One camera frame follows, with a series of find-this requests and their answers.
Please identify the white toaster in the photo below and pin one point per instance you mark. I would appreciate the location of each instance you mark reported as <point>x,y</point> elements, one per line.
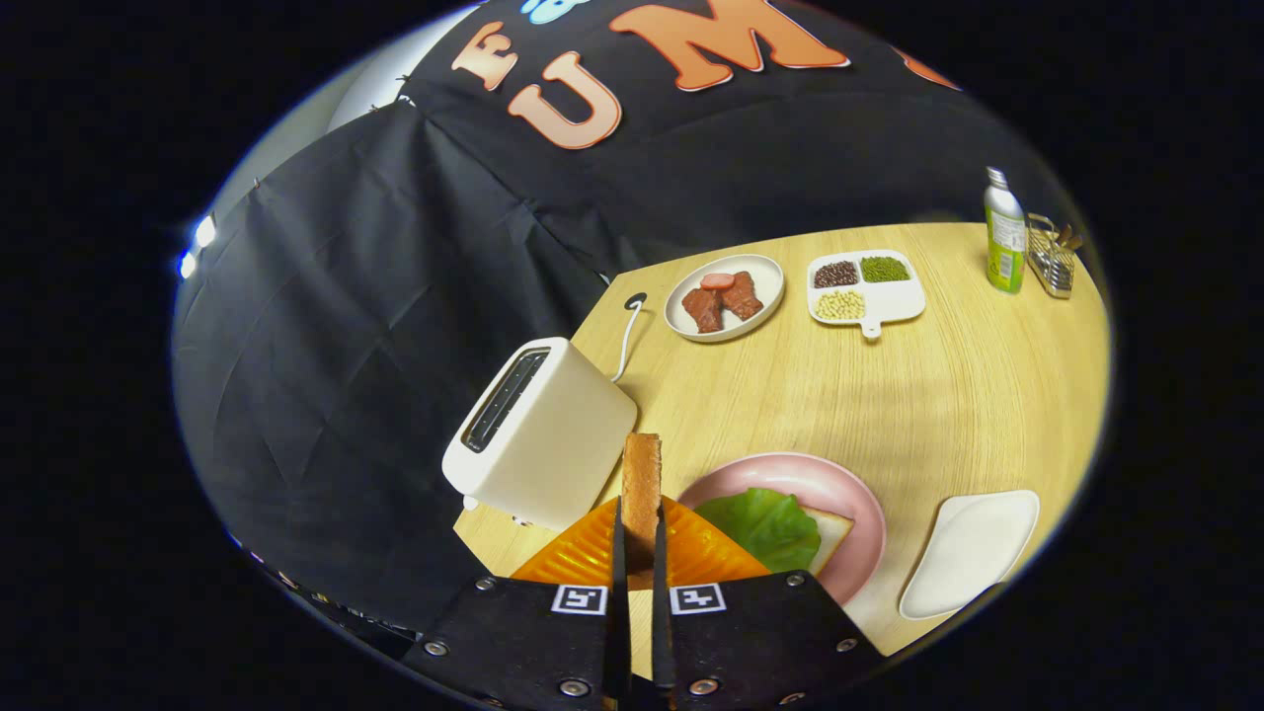
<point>553,444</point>

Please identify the pile of yellow soybeans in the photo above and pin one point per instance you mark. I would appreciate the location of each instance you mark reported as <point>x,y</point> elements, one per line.
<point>840,305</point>

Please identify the brown meat piece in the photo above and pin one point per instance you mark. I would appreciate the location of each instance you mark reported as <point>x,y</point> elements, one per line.
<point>702,311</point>
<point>742,296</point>

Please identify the square white bread slice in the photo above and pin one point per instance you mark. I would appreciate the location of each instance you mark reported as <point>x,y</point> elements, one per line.
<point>834,533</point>

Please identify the toasted bread slice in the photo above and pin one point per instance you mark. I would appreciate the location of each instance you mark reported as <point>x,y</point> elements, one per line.
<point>642,484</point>

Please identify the pile of green beans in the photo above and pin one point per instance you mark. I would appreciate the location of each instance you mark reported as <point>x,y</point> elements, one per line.
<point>885,269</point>

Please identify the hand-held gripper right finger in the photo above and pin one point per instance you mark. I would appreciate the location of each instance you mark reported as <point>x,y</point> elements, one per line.
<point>660,642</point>

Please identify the green lettuce leaf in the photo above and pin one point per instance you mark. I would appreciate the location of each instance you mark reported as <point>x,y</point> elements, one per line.
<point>765,523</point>

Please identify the white divided dish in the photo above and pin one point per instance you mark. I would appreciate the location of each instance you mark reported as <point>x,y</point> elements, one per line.
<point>894,296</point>

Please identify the green label metal bottle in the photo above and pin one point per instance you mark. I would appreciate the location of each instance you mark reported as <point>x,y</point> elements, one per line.
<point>1005,247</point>

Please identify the pile of dark red beans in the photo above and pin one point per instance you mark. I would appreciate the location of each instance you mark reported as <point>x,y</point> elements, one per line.
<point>836,275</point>

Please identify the black backdrop cloth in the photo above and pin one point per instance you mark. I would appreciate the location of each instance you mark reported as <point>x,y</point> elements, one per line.
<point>326,346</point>

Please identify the red sausage slice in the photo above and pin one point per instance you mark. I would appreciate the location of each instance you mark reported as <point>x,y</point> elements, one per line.
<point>718,281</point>

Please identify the grey round plate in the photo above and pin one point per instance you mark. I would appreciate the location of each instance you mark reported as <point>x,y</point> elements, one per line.
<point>768,281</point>

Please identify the pink round plate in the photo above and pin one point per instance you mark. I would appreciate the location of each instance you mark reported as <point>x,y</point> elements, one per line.
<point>849,504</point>

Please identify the white curved dish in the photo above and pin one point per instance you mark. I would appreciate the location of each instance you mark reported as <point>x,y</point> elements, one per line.
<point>973,553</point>

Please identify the bright ceiling light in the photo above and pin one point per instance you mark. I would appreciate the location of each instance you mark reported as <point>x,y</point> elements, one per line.
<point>197,242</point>

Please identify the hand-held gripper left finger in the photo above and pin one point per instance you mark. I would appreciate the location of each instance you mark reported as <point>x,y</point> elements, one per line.
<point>620,632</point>

